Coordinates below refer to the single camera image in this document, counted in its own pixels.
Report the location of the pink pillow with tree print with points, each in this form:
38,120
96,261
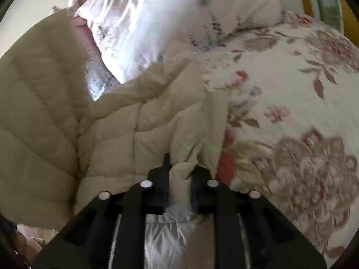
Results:
168,19

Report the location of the cream quilted down comforter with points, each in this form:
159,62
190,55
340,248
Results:
126,134

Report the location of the floral bedspread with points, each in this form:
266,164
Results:
280,89

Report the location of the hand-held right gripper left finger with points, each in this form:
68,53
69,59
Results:
164,180

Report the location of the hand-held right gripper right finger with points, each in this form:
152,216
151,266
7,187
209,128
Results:
196,194

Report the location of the wooden headboard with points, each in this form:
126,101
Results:
322,0

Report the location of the pink pillow with purple flowers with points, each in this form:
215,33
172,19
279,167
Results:
98,85

